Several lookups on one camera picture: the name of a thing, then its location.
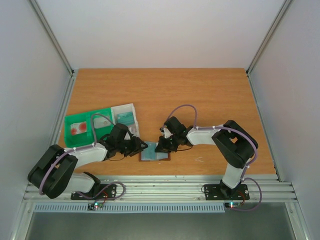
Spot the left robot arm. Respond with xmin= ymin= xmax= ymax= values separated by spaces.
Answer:
xmin=27 ymin=123 xmax=148 ymax=200

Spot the red circle card in bin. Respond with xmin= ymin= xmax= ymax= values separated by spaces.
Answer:
xmin=70 ymin=122 xmax=87 ymax=136

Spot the right aluminium frame post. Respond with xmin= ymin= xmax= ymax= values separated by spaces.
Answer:
xmin=246 ymin=0 xmax=295 ymax=76

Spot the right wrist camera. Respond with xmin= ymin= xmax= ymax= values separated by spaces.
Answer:
xmin=160 ymin=126 xmax=173 ymax=139

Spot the aluminium front rail frame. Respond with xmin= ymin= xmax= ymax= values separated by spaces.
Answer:
xmin=22 ymin=174 xmax=298 ymax=203

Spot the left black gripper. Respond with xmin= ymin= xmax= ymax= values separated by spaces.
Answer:
xmin=117 ymin=136 xmax=149 ymax=157

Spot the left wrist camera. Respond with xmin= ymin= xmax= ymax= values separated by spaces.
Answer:
xmin=125 ymin=127 xmax=137 ymax=140

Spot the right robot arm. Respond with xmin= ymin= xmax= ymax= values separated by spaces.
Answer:
xmin=154 ymin=116 xmax=259 ymax=199

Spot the white plastic bin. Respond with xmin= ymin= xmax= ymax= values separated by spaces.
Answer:
xmin=111 ymin=103 xmax=140 ymax=137

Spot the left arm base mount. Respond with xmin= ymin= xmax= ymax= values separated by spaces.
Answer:
xmin=70 ymin=184 xmax=117 ymax=201

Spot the grey slotted cable duct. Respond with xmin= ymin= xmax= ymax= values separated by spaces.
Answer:
xmin=33 ymin=202 xmax=225 ymax=214

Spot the brown leather card holder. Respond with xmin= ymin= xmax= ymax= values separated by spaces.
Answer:
xmin=138 ymin=141 xmax=171 ymax=162

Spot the aluminium frame post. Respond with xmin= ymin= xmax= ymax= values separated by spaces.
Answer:
xmin=27 ymin=0 xmax=76 ymax=76
xmin=246 ymin=0 xmax=295 ymax=76

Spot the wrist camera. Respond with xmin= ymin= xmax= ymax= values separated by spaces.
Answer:
xmin=160 ymin=126 xmax=173 ymax=139
xmin=125 ymin=127 xmax=137 ymax=140

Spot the green two-compartment bin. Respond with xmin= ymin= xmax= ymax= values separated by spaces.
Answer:
xmin=64 ymin=108 xmax=115 ymax=148

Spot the teal card stack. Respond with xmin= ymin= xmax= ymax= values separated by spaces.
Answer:
xmin=116 ymin=111 xmax=135 ymax=126

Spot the left aluminium frame post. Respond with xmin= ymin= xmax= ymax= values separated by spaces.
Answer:
xmin=27 ymin=0 xmax=76 ymax=76

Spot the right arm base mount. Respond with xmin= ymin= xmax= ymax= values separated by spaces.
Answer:
xmin=202 ymin=183 xmax=250 ymax=201

